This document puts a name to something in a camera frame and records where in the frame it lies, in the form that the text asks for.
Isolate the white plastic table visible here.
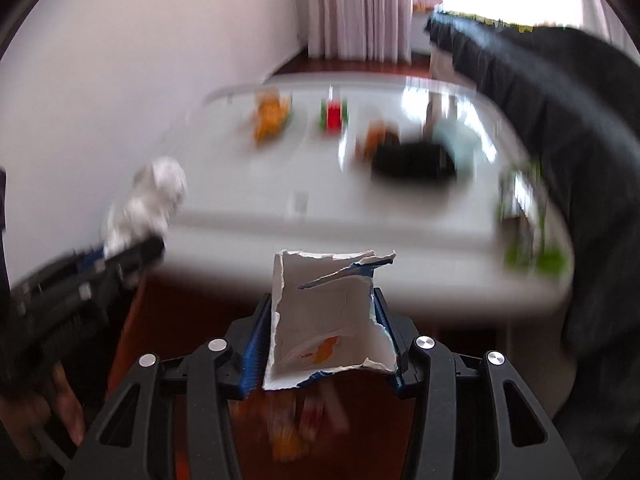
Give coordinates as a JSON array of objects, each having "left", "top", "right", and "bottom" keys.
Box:
[{"left": 145, "top": 71, "right": 576, "bottom": 318}]

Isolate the person's left hand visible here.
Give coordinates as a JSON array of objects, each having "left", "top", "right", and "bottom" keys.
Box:
[{"left": 0, "top": 365, "right": 86, "bottom": 461}]

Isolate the orange snack packet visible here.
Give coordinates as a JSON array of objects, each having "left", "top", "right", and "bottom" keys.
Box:
[{"left": 251, "top": 89, "right": 294, "bottom": 147}]

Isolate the red and green can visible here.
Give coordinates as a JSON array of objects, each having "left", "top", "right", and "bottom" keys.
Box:
[{"left": 317, "top": 87, "right": 349, "bottom": 134}]

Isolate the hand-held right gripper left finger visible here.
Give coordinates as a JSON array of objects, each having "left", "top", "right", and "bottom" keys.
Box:
[{"left": 65, "top": 294, "right": 274, "bottom": 480}]

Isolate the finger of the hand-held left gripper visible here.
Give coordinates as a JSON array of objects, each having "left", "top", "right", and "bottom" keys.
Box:
[{"left": 65, "top": 236, "right": 166, "bottom": 286}]

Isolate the light blue wrapper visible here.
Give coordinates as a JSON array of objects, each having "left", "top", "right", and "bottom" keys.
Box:
[{"left": 434, "top": 120, "right": 482, "bottom": 173}]

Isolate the black object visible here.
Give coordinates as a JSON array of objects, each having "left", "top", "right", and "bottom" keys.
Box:
[{"left": 370, "top": 140, "right": 459, "bottom": 192}]

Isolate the dark grey sofa cover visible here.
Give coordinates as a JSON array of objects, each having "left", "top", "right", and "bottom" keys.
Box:
[{"left": 425, "top": 10, "right": 640, "bottom": 480}]

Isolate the green snack packet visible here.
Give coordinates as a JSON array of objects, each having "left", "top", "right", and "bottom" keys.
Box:
[{"left": 496, "top": 160, "right": 569, "bottom": 277}]

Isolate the orange and brown packet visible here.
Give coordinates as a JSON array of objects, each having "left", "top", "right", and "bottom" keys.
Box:
[{"left": 356, "top": 120, "right": 401, "bottom": 162}]

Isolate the pale pink curtain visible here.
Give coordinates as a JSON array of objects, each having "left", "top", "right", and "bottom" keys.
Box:
[{"left": 304, "top": 0, "right": 416, "bottom": 63}]

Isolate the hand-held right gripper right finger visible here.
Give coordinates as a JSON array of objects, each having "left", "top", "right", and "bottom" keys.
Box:
[{"left": 371, "top": 287, "right": 583, "bottom": 480}]

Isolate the white tissue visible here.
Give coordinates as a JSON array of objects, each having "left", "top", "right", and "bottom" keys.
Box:
[{"left": 102, "top": 157, "right": 188, "bottom": 256}]

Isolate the red waste bin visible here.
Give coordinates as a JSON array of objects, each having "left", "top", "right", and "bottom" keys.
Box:
[{"left": 107, "top": 275, "right": 418, "bottom": 480}]

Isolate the torn white carton piece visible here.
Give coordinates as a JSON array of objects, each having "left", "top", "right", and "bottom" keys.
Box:
[{"left": 262, "top": 249, "right": 398, "bottom": 392}]

